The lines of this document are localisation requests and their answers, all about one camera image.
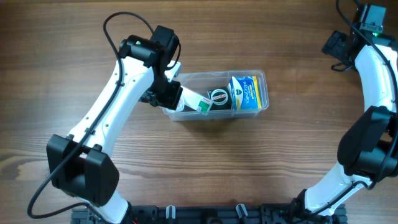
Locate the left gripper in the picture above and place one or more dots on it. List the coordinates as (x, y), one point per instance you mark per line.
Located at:
(171, 97)

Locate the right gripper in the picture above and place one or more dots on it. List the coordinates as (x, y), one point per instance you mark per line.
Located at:
(334, 43)

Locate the white Panadol box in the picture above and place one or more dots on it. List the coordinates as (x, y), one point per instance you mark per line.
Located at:
(196, 101)

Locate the dark green round tin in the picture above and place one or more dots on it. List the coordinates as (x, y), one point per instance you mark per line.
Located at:
(221, 99)

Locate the blue VapoDrops box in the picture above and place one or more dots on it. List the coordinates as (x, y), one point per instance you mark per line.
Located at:
(245, 93)

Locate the white spray bottle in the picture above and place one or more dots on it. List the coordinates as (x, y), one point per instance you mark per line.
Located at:
(181, 105)

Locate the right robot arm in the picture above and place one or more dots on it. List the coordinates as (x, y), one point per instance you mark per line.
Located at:
(367, 153)

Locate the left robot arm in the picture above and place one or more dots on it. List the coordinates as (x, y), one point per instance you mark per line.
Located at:
(81, 162)

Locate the clear plastic container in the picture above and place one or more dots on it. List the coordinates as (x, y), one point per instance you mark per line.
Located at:
(204, 81)

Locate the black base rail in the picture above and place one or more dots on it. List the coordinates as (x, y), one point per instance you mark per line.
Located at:
(265, 213)

